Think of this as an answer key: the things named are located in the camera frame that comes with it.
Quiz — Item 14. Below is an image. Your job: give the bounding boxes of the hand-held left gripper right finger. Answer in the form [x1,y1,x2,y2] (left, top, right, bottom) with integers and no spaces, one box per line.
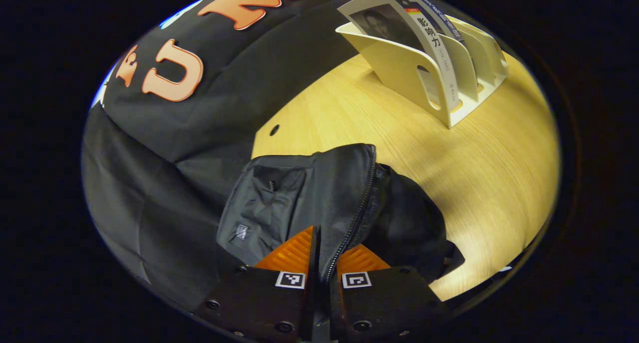
[327,242,446,342]

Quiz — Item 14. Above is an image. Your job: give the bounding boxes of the cream plastic bookshelf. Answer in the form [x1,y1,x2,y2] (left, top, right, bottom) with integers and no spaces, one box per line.
[335,13,510,129]

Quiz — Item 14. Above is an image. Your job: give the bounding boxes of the black schoolbag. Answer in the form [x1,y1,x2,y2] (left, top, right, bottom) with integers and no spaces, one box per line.
[216,143,466,285]

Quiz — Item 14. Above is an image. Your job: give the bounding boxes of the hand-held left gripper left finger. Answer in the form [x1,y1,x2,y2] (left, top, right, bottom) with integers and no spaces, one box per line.
[192,226,320,342]

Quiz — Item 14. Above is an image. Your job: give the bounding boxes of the white book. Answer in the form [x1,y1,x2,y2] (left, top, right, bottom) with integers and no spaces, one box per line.
[337,0,462,113]

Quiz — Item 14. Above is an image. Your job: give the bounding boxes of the blue book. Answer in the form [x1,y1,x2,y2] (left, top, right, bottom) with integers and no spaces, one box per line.
[402,0,467,46]

